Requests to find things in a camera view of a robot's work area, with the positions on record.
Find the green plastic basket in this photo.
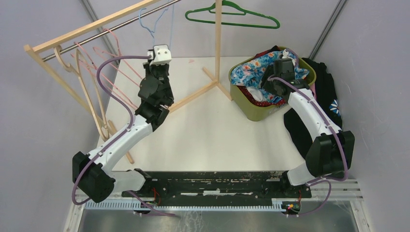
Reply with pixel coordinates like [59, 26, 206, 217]
[229, 47, 316, 121]

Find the wooden hanger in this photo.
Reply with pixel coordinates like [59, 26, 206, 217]
[53, 45, 110, 142]

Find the green hanger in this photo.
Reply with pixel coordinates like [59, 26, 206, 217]
[185, 0, 281, 29]

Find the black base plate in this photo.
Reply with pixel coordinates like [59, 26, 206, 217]
[121, 171, 312, 206]

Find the black garment with flower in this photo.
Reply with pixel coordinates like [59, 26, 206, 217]
[283, 58, 342, 157]

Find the white garment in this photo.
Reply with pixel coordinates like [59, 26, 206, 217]
[247, 87, 266, 102]

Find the red polka dot garment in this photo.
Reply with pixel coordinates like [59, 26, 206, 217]
[236, 86, 285, 107]

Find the pink hanger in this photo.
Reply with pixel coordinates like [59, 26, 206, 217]
[93, 28, 143, 80]
[74, 42, 139, 110]

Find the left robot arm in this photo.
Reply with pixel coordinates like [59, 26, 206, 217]
[72, 59, 174, 204]

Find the blue wire hanger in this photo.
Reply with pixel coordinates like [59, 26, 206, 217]
[137, 4, 175, 50]

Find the wooden clothes rack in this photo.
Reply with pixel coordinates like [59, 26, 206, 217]
[23, 0, 234, 165]

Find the red plaid shirt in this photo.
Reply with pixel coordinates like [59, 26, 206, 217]
[254, 45, 281, 59]

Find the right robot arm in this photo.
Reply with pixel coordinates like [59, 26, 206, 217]
[262, 58, 355, 197]

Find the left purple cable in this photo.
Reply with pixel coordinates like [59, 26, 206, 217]
[71, 55, 153, 205]

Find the blue floral garment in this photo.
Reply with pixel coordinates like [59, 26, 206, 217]
[230, 50, 310, 103]

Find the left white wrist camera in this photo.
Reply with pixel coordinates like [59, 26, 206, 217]
[147, 44, 172, 66]

